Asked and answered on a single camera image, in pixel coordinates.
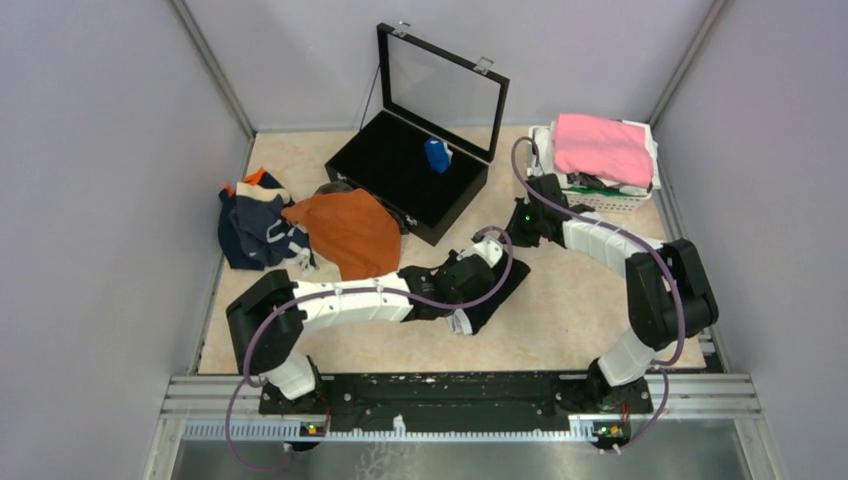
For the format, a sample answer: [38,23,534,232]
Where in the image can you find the royal blue underwear white trim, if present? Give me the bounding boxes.
[424,137,453,174]

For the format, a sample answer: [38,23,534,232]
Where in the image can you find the black underwear white trim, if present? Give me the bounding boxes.
[446,260,531,335]

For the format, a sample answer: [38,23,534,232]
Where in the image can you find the black display case glass lid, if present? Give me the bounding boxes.
[325,23,510,245]

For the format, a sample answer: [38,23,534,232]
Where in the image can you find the orange underwear cream waistband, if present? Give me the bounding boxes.
[282,189,402,281]

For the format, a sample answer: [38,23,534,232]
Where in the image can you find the olive grey underwear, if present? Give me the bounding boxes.
[315,180,355,195]

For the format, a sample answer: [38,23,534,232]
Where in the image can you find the dark blue underwear cream waistband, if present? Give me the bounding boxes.
[230,182,314,272]

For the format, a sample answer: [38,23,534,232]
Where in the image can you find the navy underwear orange waistband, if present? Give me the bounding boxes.
[217,184,264,271]

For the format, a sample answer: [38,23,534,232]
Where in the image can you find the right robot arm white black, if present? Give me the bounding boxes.
[508,174,719,412]

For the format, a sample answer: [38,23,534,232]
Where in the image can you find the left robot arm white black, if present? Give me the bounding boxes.
[226,235,530,414]

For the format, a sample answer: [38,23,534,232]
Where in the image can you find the white plastic basket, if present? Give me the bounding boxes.
[526,120,662,213]

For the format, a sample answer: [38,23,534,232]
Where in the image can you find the white cloths in basket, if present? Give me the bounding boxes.
[533,114,661,197]

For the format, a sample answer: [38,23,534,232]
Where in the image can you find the pink folded cloth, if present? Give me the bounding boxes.
[552,113,655,189]

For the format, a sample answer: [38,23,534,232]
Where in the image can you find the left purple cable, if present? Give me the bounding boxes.
[225,225,515,474]

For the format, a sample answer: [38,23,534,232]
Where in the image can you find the purple cable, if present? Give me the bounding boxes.
[510,136,688,455]
[225,225,515,474]

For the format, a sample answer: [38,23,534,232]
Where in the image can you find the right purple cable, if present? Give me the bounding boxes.
[510,136,688,455]

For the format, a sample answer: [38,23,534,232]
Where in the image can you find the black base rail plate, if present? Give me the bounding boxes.
[259,371,654,433]

